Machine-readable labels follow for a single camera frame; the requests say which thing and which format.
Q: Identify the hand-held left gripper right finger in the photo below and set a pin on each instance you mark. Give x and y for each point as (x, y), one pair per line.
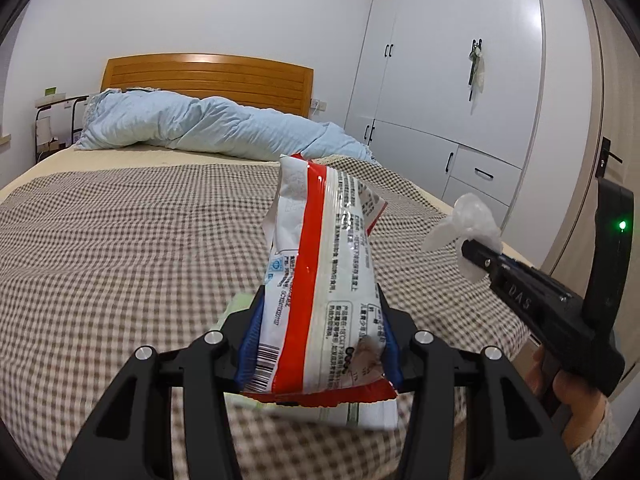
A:
(395, 365)

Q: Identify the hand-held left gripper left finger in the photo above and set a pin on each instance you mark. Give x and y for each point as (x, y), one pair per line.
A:
(248, 355)

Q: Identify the person's right forearm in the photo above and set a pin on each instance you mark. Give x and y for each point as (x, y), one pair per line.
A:
(595, 450)

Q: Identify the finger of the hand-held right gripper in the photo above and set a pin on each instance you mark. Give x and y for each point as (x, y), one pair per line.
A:
(480, 257)

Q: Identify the white wardrobe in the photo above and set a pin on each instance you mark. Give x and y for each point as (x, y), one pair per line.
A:
(440, 60)

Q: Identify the person's right hand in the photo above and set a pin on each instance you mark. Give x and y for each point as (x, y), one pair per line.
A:
(582, 402)

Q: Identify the black frame bedside table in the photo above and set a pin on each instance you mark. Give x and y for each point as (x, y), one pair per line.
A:
(55, 102)

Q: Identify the red white snack packet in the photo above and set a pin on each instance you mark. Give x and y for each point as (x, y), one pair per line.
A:
(320, 270)

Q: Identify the hanging bag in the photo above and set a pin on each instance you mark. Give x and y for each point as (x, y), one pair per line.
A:
(477, 70)

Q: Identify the beige door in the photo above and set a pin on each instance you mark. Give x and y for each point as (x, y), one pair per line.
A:
(580, 110)

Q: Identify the translucent plastic bag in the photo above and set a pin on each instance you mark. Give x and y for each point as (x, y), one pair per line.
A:
(470, 220)

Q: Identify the wall socket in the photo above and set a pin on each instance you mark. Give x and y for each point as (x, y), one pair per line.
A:
(318, 105)

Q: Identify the light blue duvet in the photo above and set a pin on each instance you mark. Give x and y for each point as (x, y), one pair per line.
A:
(200, 125)

